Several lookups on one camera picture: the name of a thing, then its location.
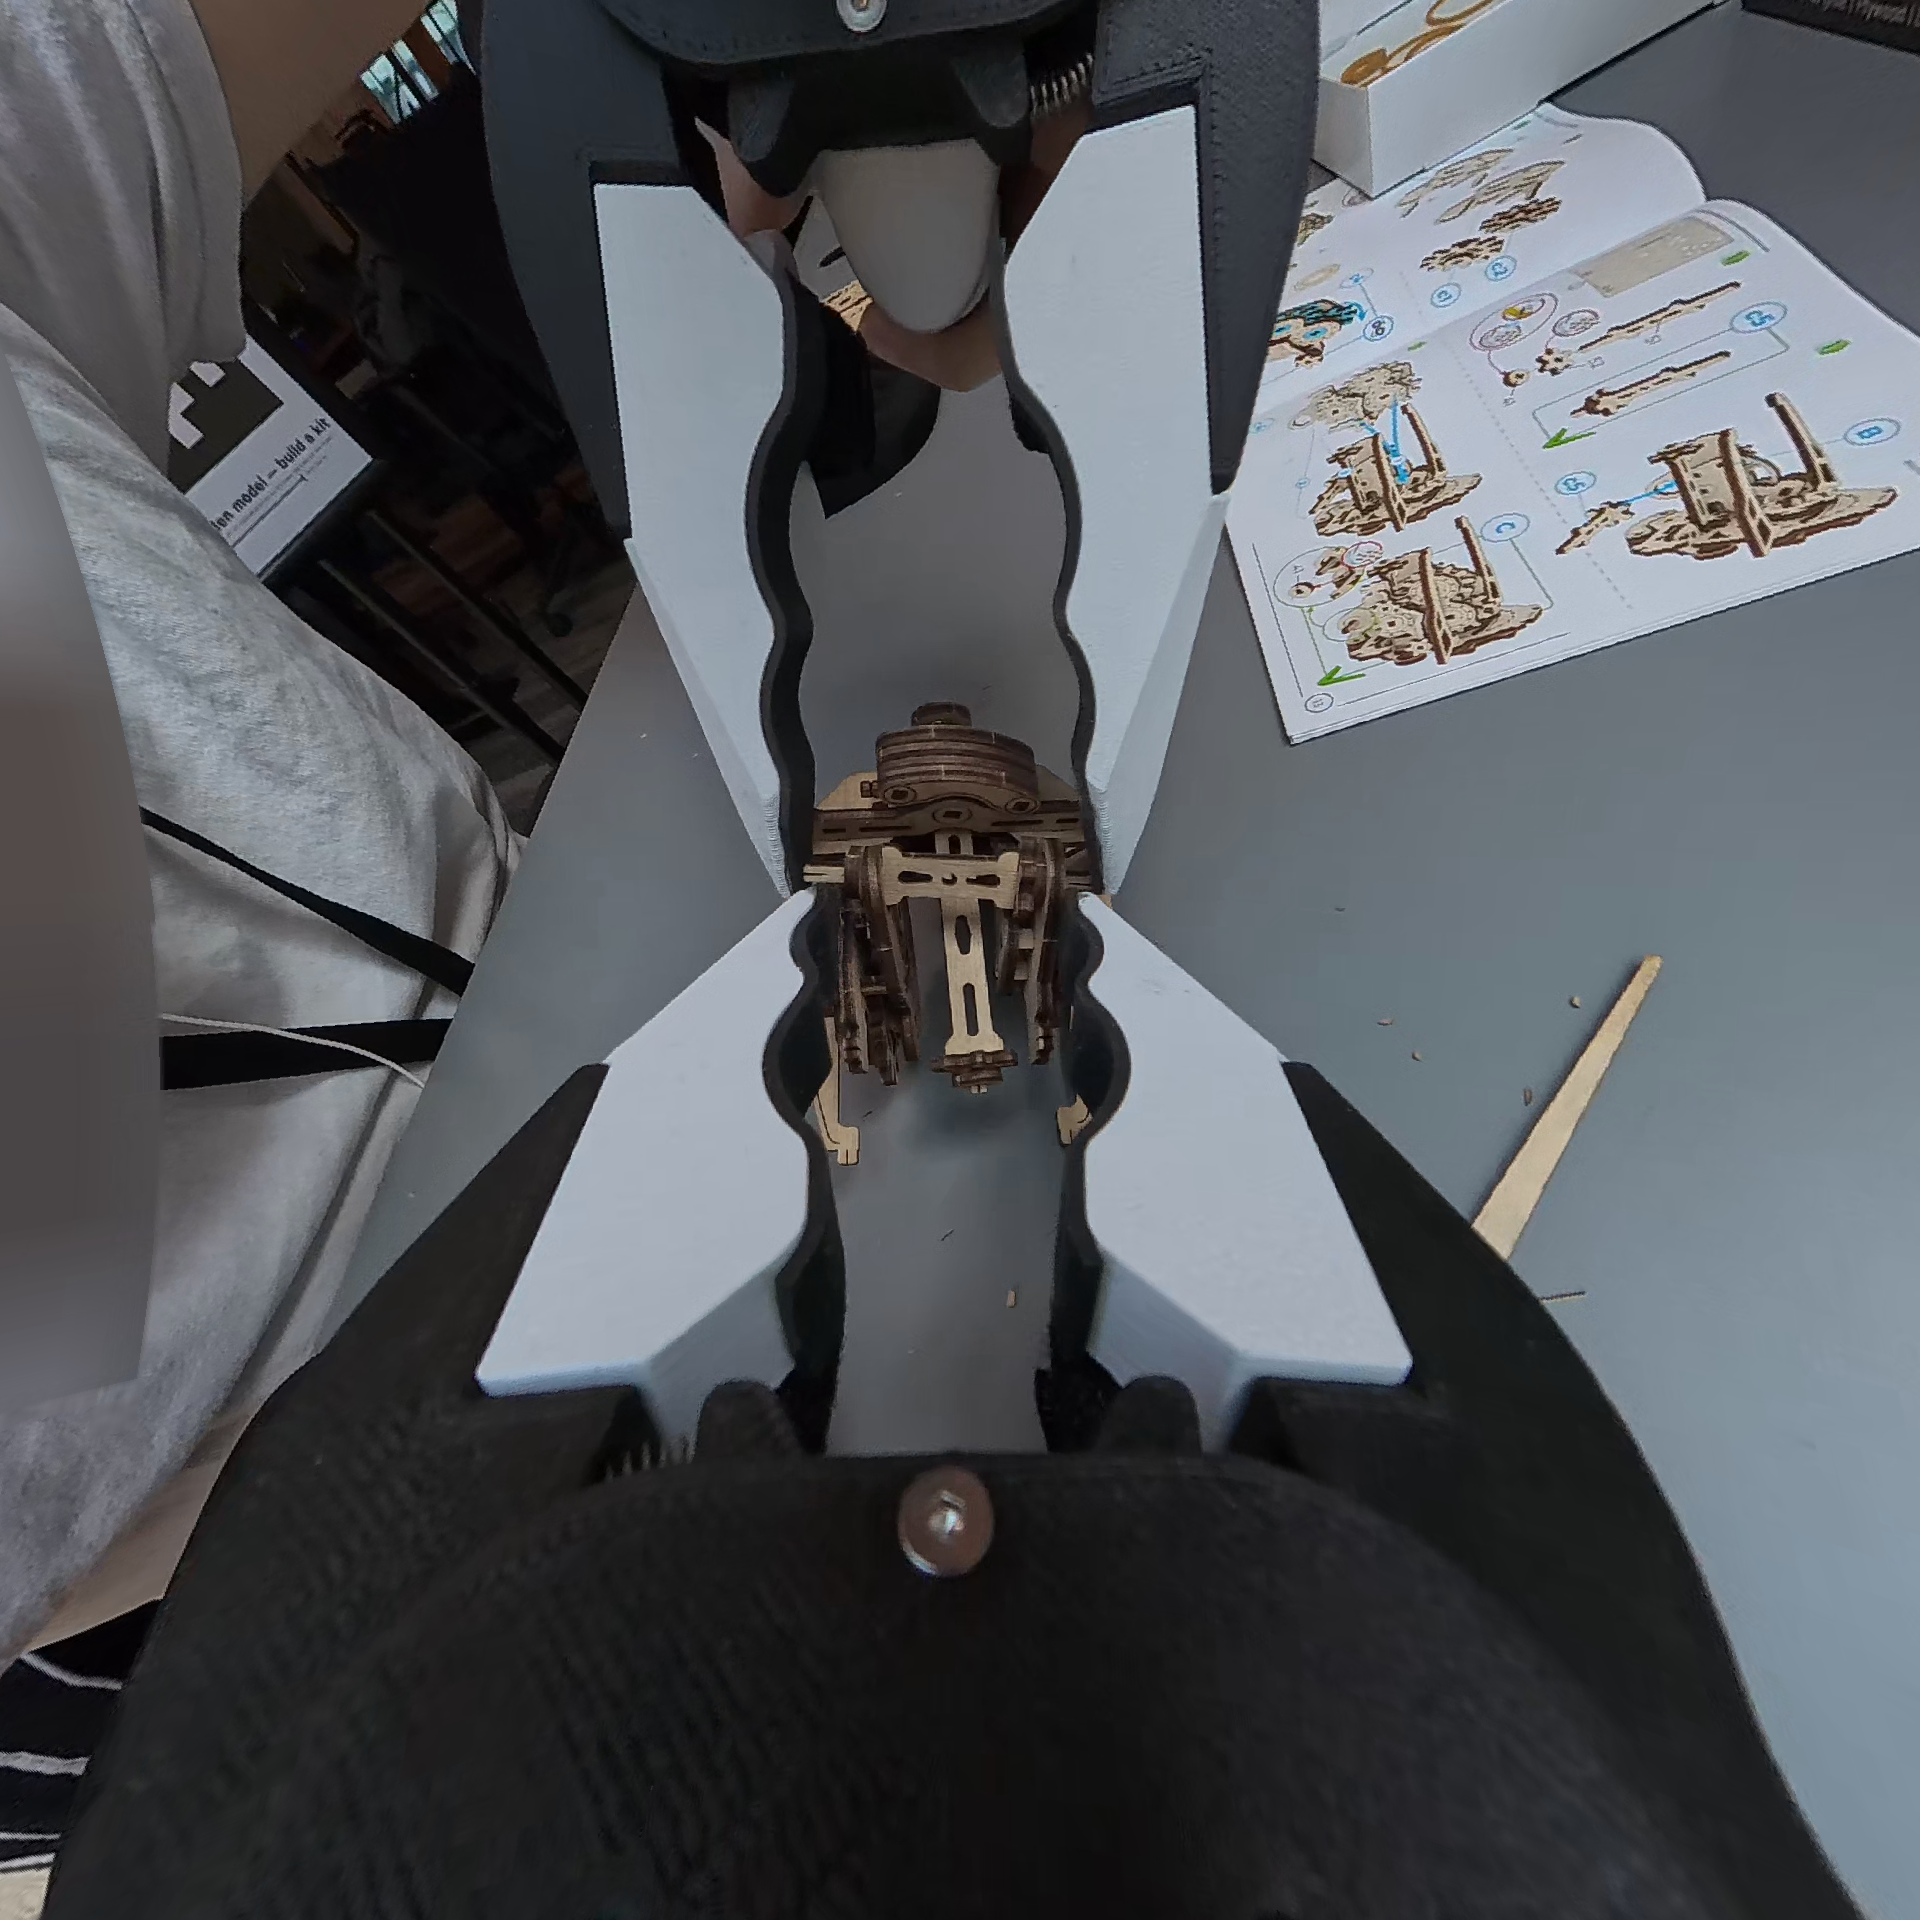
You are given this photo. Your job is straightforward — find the assembly instruction booklet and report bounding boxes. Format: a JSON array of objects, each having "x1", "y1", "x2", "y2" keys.
[{"x1": 1223, "y1": 102, "x2": 1920, "y2": 747}]

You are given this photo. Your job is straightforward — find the person's left hand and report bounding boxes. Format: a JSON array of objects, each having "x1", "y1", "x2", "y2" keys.
[{"x1": 856, "y1": 307, "x2": 1004, "y2": 396}]

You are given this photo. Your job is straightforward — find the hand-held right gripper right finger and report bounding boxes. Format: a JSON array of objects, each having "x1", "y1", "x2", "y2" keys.
[{"x1": 1043, "y1": 894, "x2": 1414, "y2": 1454}]

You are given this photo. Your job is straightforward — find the person's white sweatshirt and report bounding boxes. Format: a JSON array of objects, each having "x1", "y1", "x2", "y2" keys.
[{"x1": 0, "y1": 0, "x2": 512, "y2": 1653}]

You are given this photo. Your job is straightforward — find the black white-striped fabric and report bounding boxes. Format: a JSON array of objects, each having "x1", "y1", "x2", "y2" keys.
[{"x1": 0, "y1": 1607, "x2": 152, "y2": 1883}]

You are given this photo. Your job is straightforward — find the thin wooden stick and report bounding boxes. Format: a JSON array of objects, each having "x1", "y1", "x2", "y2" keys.
[{"x1": 1469, "y1": 950, "x2": 1667, "y2": 1259}]

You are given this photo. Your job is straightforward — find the white cardboard box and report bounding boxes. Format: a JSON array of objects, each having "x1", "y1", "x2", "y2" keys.
[{"x1": 1308, "y1": 0, "x2": 1752, "y2": 202}]

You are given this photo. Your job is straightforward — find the white cord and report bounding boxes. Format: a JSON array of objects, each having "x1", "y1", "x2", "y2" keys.
[{"x1": 161, "y1": 1008, "x2": 431, "y2": 1082}]

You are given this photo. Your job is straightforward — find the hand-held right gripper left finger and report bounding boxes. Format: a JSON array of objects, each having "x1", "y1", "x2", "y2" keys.
[{"x1": 477, "y1": 894, "x2": 846, "y2": 1454}]

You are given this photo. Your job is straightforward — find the wooden mechanical model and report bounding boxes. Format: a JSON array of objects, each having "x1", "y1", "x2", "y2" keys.
[{"x1": 801, "y1": 701, "x2": 1120, "y2": 1167}]

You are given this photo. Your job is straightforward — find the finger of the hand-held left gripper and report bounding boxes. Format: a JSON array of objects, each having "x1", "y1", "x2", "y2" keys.
[
  {"x1": 592, "y1": 181, "x2": 941, "y2": 894},
  {"x1": 996, "y1": 117, "x2": 1229, "y2": 896}
]

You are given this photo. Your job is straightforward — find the white sign with black pattern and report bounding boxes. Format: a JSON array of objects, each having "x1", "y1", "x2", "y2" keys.
[{"x1": 161, "y1": 333, "x2": 373, "y2": 579}]

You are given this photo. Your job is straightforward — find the black strap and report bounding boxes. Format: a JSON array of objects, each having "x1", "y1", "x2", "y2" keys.
[
  {"x1": 140, "y1": 806, "x2": 476, "y2": 995},
  {"x1": 159, "y1": 1019, "x2": 454, "y2": 1093}
]

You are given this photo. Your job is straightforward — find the grey desk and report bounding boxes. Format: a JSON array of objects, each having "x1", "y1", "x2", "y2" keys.
[{"x1": 335, "y1": 16, "x2": 1920, "y2": 1920}]

